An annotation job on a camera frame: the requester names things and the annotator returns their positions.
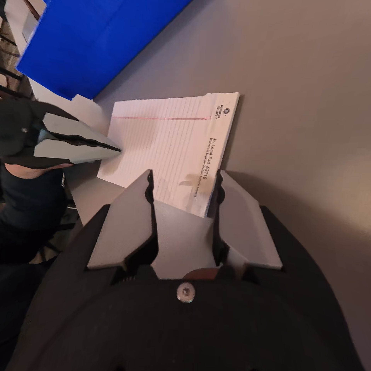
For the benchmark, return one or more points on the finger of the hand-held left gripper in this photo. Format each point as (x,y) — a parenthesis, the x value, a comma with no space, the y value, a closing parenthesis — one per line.
(66,152)
(69,127)

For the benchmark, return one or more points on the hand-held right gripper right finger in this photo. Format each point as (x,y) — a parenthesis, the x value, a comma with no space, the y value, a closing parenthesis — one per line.
(246,226)

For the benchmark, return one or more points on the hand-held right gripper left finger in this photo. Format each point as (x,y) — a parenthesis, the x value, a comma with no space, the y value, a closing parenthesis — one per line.
(127,229)

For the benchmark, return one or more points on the white lined notepad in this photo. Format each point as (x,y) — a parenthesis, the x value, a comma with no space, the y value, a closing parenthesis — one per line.
(174,150)

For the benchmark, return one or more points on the person's left hand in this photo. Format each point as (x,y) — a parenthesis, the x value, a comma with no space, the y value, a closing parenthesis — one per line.
(32,171)

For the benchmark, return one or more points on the person's dark clothing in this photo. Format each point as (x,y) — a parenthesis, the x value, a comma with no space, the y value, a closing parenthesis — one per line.
(29,208)

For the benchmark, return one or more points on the blue plastic bin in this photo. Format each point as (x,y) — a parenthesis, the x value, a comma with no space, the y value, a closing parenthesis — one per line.
(87,43)

